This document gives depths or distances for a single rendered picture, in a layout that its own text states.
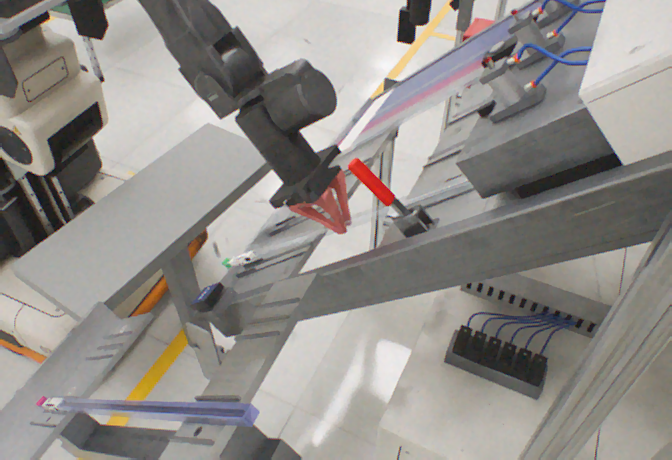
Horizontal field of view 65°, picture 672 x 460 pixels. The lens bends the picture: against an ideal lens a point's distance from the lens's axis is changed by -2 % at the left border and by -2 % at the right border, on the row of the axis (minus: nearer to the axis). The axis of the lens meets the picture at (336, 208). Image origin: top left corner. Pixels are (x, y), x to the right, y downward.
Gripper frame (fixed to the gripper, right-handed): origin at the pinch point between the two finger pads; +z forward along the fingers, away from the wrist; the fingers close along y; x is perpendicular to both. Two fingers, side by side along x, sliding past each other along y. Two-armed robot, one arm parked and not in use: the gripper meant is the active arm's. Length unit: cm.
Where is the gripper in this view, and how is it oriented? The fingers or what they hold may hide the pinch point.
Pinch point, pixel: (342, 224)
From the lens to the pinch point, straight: 72.5
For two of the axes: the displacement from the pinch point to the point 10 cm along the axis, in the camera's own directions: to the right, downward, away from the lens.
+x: -7.0, 2.1, 6.8
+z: 5.7, 7.5, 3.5
